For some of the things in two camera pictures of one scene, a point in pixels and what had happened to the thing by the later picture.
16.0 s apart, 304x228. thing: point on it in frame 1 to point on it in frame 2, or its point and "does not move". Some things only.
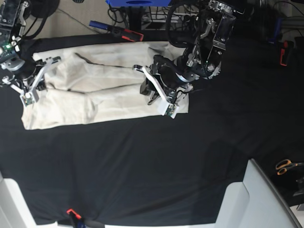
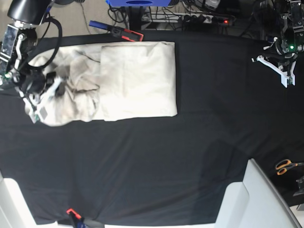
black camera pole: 135,21 does not move
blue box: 138,3 does not move
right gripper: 165,79 to 280,57
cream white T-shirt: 96,82 does not move
